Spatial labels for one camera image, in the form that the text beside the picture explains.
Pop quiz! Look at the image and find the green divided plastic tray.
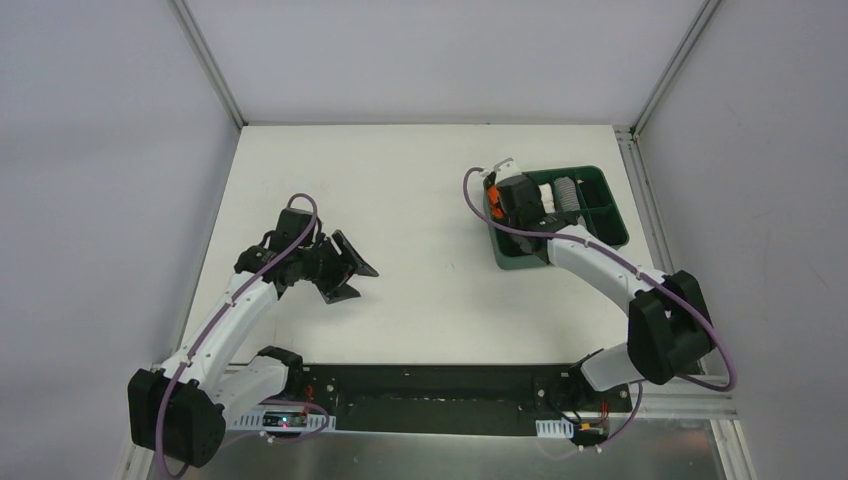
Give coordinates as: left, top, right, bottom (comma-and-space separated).
489, 166, 629, 270

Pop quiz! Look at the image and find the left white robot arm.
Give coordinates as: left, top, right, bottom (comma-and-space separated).
127, 207, 378, 467

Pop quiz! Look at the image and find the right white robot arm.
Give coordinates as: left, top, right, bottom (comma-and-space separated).
487, 174, 716, 410

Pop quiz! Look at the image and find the white rolled underwear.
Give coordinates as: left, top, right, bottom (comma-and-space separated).
538, 184, 556, 214

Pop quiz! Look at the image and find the orange rolled underwear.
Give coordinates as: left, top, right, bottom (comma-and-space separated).
486, 185, 504, 219

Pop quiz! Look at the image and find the grey striped rolled underwear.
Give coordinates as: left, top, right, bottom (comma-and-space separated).
553, 177, 581, 212

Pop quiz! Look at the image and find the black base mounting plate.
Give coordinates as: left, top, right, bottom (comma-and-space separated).
240, 362, 637, 439

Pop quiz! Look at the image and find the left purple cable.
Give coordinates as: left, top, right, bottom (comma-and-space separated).
154, 192, 333, 480

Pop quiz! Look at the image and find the left white cable duct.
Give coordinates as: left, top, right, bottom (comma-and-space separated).
228, 409, 336, 434

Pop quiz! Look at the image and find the white cable duct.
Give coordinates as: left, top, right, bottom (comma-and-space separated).
228, 409, 336, 434
535, 419, 575, 439

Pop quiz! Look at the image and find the right white cable duct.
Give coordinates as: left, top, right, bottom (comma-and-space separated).
535, 419, 575, 439

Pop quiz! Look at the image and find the right aluminium rail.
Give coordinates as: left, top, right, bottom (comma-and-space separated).
638, 378, 739, 420

